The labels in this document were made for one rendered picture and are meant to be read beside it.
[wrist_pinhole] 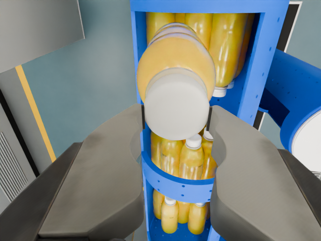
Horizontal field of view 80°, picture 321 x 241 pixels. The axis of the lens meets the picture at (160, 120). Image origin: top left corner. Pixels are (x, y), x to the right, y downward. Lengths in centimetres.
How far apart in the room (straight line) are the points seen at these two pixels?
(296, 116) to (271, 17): 43
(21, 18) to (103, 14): 64
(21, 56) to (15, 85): 108
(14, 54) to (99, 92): 88
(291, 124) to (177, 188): 43
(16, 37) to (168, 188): 89
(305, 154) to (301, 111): 14
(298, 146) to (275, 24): 46
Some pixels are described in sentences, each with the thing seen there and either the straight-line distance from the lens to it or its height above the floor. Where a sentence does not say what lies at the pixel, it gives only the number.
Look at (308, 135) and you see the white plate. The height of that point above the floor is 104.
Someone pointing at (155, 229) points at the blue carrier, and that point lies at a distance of 93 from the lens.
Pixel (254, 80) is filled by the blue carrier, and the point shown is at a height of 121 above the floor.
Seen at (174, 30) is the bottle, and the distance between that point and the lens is 19.
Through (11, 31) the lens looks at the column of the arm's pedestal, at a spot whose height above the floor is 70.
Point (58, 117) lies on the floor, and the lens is 210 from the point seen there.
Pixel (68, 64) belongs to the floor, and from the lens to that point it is 181.
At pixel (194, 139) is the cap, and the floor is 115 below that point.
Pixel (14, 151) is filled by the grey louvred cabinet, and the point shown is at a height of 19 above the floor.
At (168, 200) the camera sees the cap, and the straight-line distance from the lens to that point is 72.
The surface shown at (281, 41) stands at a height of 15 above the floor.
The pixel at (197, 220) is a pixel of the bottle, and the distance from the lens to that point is 78.
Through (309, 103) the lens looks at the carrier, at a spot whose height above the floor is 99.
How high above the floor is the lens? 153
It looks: 58 degrees down
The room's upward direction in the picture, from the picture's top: 173 degrees counter-clockwise
